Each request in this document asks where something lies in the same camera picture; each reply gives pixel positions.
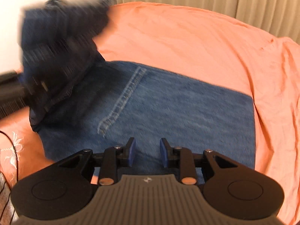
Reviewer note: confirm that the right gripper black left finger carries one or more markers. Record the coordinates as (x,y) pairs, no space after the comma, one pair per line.
(112,159)

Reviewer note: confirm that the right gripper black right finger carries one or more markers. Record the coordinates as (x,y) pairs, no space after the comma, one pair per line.
(185,161)

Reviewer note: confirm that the orange bed sheet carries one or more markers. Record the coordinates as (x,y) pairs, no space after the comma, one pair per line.
(221,50)

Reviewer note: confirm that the blue denim jeans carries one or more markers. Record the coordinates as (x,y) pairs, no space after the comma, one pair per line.
(80,100)

